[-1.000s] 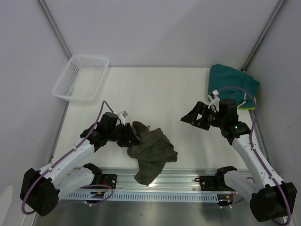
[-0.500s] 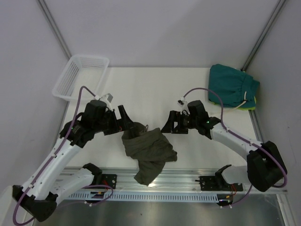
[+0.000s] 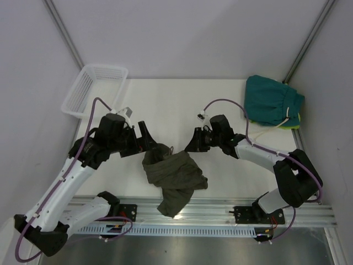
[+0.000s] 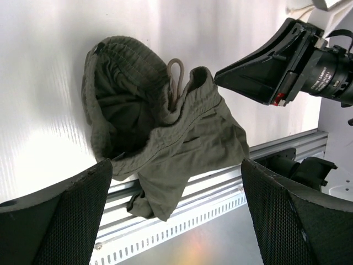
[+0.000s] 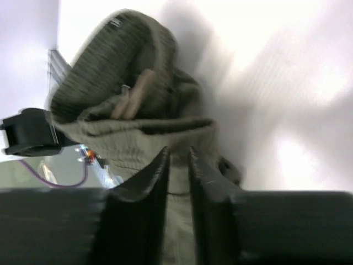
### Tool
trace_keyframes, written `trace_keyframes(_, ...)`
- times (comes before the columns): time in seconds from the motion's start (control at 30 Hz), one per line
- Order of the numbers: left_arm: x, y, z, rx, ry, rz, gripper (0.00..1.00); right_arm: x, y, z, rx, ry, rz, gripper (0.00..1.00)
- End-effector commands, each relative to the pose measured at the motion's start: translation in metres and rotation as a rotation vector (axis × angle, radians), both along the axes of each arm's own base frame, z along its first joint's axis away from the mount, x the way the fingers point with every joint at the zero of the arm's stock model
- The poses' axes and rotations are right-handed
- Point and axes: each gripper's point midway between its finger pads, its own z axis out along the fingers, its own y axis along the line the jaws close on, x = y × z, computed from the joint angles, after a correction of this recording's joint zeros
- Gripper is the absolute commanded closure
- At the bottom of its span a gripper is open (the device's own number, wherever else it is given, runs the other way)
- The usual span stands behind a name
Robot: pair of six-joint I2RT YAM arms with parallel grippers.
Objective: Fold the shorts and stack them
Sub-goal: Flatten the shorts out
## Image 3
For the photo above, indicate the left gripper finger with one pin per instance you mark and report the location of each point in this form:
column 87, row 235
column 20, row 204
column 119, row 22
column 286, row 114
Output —
column 157, row 155
column 145, row 142

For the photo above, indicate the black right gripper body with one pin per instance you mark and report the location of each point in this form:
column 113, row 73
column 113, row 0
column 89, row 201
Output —
column 206, row 139

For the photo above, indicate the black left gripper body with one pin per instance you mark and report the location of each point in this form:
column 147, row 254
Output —
column 129, row 144

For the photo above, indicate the olive green shorts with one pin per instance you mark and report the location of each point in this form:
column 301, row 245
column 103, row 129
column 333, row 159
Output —
column 178, row 175

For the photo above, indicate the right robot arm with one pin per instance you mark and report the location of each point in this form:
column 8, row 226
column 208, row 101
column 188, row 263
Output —
column 296, row 178

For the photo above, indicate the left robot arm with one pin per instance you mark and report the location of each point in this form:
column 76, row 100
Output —
column 45, row 225

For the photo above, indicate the teal folded shorts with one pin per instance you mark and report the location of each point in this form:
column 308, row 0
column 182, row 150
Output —
column 267, row 102

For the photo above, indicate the white plastic basket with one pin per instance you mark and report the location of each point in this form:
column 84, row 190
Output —
column 96, row 80

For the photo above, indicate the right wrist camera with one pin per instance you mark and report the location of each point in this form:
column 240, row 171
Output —
column 202, row 116

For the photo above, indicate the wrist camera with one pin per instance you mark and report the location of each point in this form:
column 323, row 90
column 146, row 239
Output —
column 125, row 113
column 202, row 116

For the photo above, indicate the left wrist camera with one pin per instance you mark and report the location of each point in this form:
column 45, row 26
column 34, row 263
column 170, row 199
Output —
column 125, row 113

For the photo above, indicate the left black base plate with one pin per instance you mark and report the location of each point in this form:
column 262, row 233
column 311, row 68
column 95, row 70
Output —
column 128, row 211

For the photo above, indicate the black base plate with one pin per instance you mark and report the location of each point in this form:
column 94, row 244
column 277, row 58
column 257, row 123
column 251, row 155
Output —
column 245, row 214
column 128, row 211

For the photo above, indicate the aluminium mounting rail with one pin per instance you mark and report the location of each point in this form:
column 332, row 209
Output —
column 216, row 212

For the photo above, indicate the white slotted cable duct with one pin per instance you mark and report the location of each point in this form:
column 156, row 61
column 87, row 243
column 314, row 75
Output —
column 168, row 230

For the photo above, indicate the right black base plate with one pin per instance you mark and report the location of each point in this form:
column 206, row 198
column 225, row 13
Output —
column 245, row 214

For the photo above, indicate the left aluminium corner post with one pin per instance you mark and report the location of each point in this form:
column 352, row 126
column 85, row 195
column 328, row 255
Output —
column 62, row 30

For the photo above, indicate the aluminium corner post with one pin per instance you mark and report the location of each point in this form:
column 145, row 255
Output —
column 62, row 30
column 309, row 40

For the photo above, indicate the right aluminium corner post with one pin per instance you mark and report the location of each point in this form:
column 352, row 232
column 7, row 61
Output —
column 309, row 40

